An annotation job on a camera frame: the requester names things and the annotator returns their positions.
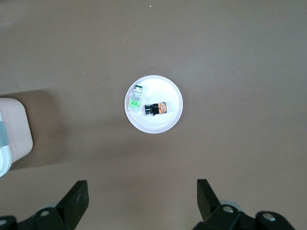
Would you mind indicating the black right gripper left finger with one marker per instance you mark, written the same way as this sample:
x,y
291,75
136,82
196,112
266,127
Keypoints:
x,y
74,201

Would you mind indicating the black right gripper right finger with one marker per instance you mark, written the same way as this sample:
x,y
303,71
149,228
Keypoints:
x,y
207,201

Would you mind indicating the orange push-button switch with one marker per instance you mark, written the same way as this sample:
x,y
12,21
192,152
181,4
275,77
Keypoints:
x,y
158,109

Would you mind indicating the white lidded storage box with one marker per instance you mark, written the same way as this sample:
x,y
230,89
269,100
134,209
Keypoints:
x,y
18,129

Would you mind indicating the pink round plate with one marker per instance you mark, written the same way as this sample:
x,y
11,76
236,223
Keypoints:
x,y
153,123

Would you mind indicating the brown table cover mat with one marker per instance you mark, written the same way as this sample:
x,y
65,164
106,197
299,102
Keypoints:
x,y
227,60

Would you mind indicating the green push-button switch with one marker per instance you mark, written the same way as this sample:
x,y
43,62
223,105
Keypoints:
x,y
134,103

